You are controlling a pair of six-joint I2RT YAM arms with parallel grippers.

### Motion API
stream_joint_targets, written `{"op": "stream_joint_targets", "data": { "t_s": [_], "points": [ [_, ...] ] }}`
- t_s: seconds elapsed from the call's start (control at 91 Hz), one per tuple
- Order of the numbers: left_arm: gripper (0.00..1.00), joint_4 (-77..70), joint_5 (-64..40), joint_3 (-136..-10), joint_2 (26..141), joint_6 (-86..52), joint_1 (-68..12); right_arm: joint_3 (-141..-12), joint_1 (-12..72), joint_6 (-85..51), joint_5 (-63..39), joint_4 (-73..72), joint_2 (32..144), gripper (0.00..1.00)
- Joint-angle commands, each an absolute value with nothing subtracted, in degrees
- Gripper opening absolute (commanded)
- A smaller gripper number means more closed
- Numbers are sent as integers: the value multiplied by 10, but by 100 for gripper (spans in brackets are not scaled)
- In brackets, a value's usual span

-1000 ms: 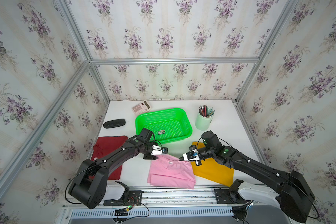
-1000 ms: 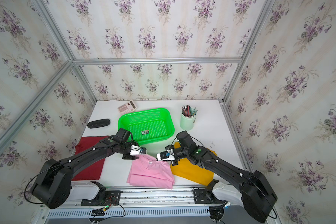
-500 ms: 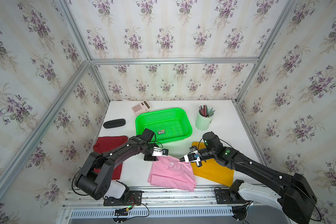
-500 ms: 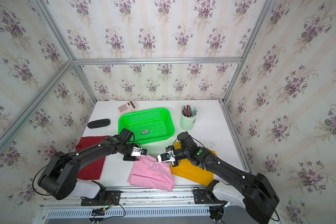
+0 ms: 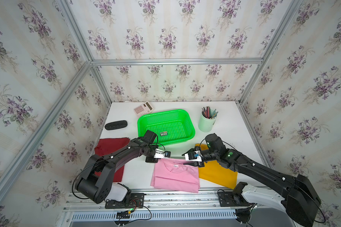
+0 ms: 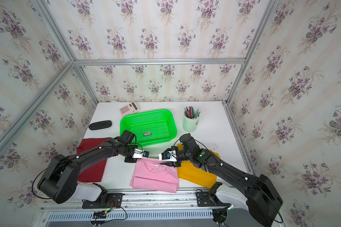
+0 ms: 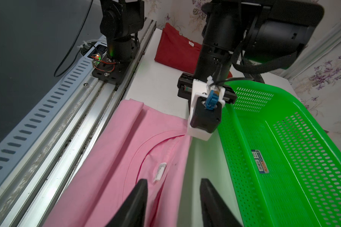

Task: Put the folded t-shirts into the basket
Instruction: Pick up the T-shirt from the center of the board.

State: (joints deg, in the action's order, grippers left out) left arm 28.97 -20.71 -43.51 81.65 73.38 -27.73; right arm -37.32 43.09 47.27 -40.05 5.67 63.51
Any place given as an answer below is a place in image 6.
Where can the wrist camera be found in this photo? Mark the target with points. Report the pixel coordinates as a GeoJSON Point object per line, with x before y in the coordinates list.
{"type": "Point", "coordinates": [145, 154]}
{"type": "Point", "coordinates": [167, 155]}

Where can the yellow t-shirt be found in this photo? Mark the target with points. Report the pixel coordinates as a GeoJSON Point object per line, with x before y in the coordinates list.
{"type": "Point", "coordinates": [188, 172]}

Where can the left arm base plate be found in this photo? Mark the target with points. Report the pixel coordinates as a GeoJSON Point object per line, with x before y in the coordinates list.
{"type": "Point", "coordinates": [104, 200]}

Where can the coloured pencils bunch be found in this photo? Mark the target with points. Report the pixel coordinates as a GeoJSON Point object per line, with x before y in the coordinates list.
{"type": "Point", "coordinates": [191, 112]}

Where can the black round floor mount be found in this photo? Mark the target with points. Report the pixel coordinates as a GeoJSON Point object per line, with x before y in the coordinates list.
{"type": "Point", "coordinates": [219, 216]}

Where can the pink t-shirt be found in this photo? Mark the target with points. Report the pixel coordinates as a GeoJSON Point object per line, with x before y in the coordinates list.
{"type": "Point", "coordinates": [153, 175]}

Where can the small circuit board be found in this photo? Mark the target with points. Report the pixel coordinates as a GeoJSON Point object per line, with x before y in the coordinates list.
{"type": "Point", "coordinates": [99, 215]}

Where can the pink calculator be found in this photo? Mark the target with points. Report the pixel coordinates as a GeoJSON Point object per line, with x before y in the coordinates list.
{"type": "Point", "coordinates": [130, 108]}

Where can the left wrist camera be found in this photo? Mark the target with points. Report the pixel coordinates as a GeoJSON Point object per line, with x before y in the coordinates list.
{"type": "Point", "coordinates": [145, 154]}

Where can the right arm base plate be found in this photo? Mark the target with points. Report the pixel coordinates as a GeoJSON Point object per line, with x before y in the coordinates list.
{"type": "Point", "coordinates": [209, 198]}

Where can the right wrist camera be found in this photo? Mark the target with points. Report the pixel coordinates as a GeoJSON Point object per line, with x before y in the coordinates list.
{"type": "Point", "coordinates": [167, 155]}

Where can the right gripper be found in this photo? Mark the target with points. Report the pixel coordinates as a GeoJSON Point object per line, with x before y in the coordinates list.
{"type": "Point", "coordinates": [176, 165]}

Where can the black oval case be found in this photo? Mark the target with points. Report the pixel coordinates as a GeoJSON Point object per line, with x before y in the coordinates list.
{"type": "Point", "coordinates": [100, 125]}

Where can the green plastic basket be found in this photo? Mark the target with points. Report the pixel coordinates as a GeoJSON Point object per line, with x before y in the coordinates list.
{"type": "Point", "coordinates": [159, 122]}

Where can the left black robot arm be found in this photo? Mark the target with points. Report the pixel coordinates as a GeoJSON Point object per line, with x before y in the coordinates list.
{"type": "Point", "coordinates": [59, 181]}

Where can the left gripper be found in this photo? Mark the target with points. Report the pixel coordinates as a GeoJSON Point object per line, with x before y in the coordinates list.
{"type": "Point", "coordinates": [131, 161]}

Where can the aluminium front rail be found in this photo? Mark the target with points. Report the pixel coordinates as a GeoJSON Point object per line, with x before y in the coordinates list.
{"type": "Point", "coordinates": [183, 199]}

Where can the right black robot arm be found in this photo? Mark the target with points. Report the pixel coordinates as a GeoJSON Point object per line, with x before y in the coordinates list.
{"type": "Point", "coordinates": [261, 198]}

